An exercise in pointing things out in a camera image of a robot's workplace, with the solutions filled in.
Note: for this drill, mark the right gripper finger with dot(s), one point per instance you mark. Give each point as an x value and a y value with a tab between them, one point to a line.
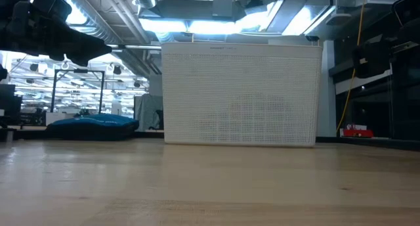
374	58

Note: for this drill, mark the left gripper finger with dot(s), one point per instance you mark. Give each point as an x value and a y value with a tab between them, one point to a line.
85	48

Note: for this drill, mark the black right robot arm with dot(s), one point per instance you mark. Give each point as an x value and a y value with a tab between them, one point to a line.
408	6

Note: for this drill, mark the white desk panel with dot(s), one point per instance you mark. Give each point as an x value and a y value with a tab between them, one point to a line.
361	83

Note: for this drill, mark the black metal rack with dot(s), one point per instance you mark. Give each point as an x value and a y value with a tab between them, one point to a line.
54	88

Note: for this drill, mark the white column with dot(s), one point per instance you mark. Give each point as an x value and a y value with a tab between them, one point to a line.
326	94

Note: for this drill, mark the black monitor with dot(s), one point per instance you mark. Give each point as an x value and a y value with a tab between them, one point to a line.
8	102

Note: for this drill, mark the blue first aid pouch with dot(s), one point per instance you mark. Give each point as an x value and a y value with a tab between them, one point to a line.
93	124

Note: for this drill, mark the grey covered chair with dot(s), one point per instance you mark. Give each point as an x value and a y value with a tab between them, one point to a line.
147	111

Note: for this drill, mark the ceiling light panel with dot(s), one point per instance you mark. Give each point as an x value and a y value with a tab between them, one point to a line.
187	25

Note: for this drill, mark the white perforated plastic basket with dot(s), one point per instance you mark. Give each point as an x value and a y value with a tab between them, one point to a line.
243	94

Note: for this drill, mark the grey ceiling box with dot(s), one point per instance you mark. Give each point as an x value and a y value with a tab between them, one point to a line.
222	7

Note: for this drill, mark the silver ventilation duct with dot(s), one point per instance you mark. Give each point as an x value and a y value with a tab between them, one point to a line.
108	25

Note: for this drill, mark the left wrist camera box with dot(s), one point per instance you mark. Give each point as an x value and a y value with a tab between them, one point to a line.
54	6

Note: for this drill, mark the small black ceiling camera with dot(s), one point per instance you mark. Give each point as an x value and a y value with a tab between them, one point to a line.
311	38

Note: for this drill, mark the black aluminium table frame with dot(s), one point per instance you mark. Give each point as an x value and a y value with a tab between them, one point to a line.
377	143

